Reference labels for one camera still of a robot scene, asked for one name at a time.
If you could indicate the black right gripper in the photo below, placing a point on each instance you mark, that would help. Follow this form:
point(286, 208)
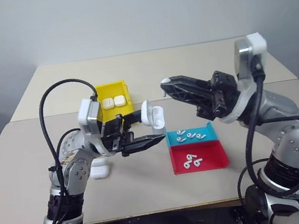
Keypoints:
point(222, 93)

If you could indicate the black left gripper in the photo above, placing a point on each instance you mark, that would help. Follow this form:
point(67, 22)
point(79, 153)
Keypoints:
point(113, 136)

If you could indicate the white earbud case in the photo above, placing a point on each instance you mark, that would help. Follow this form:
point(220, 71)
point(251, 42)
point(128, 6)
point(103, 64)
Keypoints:
point(119, 100)
point(107, 103)
point(99, 162)
point(100, 172)
point(157, 116)

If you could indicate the white earbud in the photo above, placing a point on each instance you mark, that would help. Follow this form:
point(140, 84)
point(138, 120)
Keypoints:
point(182, 140)
point(180, 132)
point(190, 135)
point(198, 162)
point(200, 137)
point(190, 156)
point(186, 165)
point(165, 81)

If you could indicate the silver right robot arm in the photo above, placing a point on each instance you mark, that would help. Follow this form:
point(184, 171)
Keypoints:
point(291, 129)

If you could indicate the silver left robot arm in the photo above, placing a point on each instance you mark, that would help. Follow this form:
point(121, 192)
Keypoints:
point(76, 172)

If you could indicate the closed white earbud case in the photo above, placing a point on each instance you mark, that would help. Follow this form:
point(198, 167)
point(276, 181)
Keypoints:
point(107, 103)
point(100, 172)
point(99, 162)
point(119, 100)

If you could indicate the yellow plastic bin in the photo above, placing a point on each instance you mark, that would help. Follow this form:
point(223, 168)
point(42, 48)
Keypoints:
point(112, 91)

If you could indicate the blue plastic tray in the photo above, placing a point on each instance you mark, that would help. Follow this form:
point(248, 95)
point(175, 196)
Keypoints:
point(213, 134)

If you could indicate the red plastic tray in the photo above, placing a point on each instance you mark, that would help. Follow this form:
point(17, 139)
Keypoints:
point(210, 156)

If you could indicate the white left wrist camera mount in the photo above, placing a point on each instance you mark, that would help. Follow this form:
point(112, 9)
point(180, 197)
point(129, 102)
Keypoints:
point(84, 112)

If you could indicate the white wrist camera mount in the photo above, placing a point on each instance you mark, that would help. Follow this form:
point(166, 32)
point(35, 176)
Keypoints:
point(84, 112)
point(258, 42)

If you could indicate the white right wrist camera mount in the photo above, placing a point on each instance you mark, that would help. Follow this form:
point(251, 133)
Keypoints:
point(258, 42)

